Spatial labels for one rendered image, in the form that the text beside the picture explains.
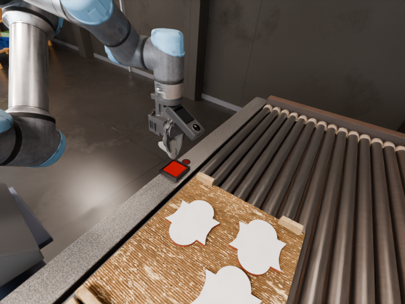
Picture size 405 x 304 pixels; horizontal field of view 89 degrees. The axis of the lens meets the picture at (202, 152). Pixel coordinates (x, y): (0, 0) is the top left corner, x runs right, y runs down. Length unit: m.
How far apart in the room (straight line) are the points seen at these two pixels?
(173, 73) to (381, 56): 2.42
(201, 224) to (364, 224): 0.48
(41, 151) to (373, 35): 2.69
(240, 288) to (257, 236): 0.13
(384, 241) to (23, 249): 0.89
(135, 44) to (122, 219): 0.44
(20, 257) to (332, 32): 2.80
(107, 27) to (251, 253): 0.56
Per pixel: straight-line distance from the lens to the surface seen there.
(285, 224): 0.61
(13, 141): 0.63
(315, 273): 0.61
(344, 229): 0.73
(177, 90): 0.54
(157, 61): 0.52
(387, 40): 2.74
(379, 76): 2.79
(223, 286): 0.50
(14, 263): 0.65
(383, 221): 0.83
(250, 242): 0.55
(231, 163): 0.77
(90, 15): 0.47
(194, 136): 0.54
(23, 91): 0.72
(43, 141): 0.67
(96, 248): 0.59
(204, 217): 0.56
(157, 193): 0.65
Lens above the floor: 1.41
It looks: 38 degrees down
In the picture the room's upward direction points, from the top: 6 degrees clockwise
